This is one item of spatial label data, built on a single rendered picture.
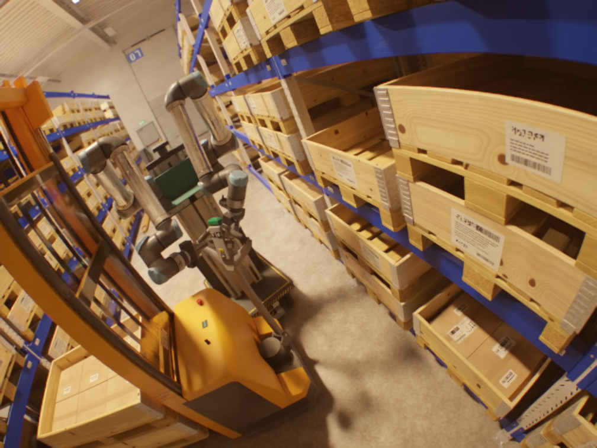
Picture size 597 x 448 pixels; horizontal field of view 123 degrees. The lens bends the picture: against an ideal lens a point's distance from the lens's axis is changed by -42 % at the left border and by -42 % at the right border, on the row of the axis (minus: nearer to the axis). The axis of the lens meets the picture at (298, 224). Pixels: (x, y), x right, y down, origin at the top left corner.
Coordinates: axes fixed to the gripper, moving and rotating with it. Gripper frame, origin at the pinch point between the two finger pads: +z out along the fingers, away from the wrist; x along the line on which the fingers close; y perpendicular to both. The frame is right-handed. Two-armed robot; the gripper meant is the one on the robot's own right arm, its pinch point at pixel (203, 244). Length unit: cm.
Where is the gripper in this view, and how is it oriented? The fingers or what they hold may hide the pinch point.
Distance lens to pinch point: 145.8
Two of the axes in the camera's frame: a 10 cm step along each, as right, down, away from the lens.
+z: 4.4, -3.9, 8.1
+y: 8.7, -0.4, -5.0
